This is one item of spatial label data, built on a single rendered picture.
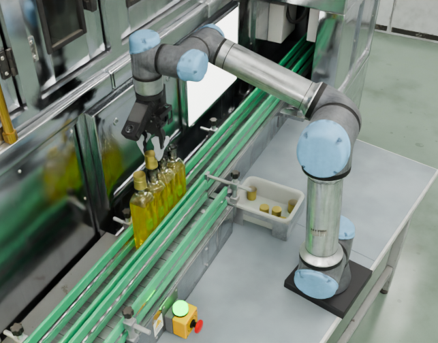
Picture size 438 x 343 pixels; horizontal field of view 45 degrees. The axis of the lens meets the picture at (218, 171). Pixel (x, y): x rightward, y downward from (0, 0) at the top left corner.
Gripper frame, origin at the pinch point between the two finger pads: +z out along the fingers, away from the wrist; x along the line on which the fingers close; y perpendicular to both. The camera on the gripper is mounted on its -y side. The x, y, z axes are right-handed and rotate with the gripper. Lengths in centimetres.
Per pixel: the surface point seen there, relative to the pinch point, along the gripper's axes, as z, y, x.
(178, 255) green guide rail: 24.2, -9.9, -13.6
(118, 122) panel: -5.8, 3.0, 12.3
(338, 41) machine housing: 6, 108, -21
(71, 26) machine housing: -35.8, -3.3, 17.2
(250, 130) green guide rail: 27, 61, -4
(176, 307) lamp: 33.2, -20.2, -18.5
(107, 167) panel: 4.9, -4.8, 12.1
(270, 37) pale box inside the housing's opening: 17, 120, 13
